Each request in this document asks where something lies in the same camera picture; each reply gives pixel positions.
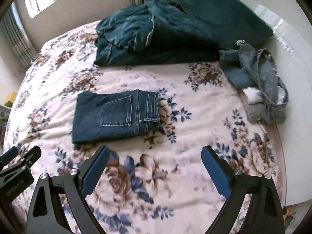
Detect dark teal clothes pile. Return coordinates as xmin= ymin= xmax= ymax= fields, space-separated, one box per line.
xmin=95 ymin=0 xmax=273 ymax=66

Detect striped window curtain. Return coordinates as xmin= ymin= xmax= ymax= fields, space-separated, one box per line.
xmin=1 ymin=2 xmax=38 ymax=68

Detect dark blue denim pants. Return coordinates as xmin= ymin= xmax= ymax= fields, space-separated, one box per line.
xmin=72 ymin=89 xmax=160 ymax=144

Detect grey frayed denim garment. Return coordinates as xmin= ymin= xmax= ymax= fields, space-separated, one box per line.
xmin=219 ymin=41 xmax=288 ymax=124

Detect floral white bed blanket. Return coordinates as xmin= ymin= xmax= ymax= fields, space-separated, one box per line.
xmin=3 ymin=22 xmax=282 ymax=233

